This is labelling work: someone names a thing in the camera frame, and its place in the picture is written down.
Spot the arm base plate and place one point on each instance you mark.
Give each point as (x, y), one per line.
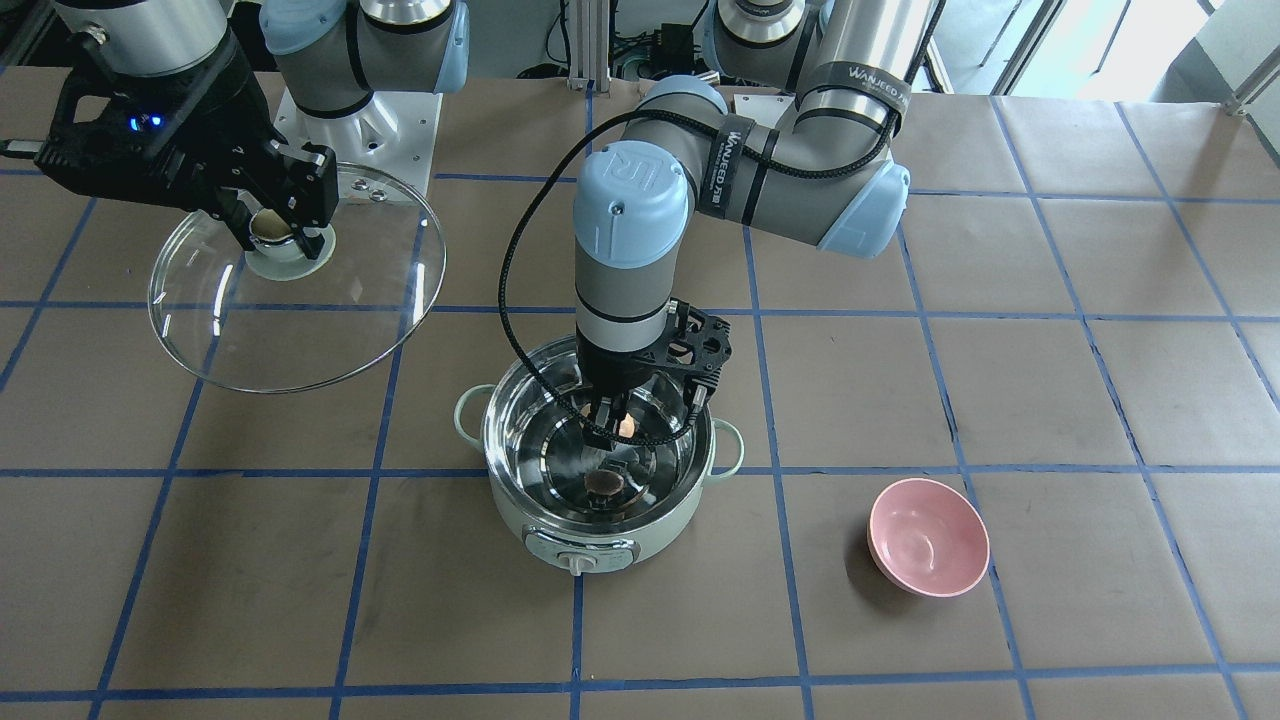
(395, 133)

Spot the pale green electric pot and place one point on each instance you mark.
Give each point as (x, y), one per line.
(536, 457)

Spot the pink bowl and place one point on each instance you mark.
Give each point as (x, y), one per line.
(927, 539)

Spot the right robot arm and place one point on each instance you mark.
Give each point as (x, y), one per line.
(150, 38)

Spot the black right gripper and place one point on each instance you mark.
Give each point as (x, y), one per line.
(222, 112)

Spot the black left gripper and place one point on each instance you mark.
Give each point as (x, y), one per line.
(614, 372)

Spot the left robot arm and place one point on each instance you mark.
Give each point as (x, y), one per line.
(824, 176)

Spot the glass pot lid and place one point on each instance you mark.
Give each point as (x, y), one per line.
(270, 321)

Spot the brown egg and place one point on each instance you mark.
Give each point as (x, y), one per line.
(604, 483)

